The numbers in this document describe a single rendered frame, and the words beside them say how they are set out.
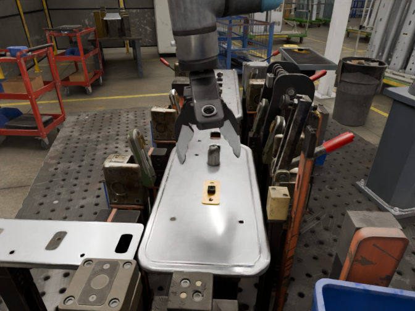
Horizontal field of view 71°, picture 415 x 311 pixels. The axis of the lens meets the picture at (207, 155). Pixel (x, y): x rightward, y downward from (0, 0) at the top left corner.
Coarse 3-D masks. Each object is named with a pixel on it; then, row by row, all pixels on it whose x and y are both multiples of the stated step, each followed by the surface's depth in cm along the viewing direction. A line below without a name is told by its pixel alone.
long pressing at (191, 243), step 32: (224, 96) 121; (192, 160) 74; (224, 160) 74; (160, 192) 63; (192, 192) 63; (224, 192) 63; (256, 192) 62; (160, 224) 54; (192, 224) 54; (224, 224) 54; (256, 224) 54; (160, 256) 47; (192, 256) 47; (224, 256) 47; (256, 256) 47
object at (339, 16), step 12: (336, 0) 387; (348, 0) 378; (336, 12) 389; (348, 12) 386; (336, 24) 392; (336, 36) 399; (336, 48) 407; (336, 60) 416; (324, 84) 432; (324, 96) 435
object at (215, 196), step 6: (204, 180) 66; (210, 180) 66; (216, 180) 66; (204, 186) 64; (216, 186) 64; (204, 192) 62; (210, 192) 62; (216, 192) 62; (204, 198) 60; (216, 198) 60; (210, 204) 59; (216, 204) 59
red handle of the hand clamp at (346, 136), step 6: (348, 132) 54; (336, 138) 55; (342, 138) 54; (348, 138) 54; (324, 144) 55; (330, 144) 55; (336, 144) 54; (342, 144) 54; (318, 150) 56; (324, 150) 55; (330, 150) 55; (300, 156) 57; (318, 156) 56; (294, 162) 57; (276, 168) 59
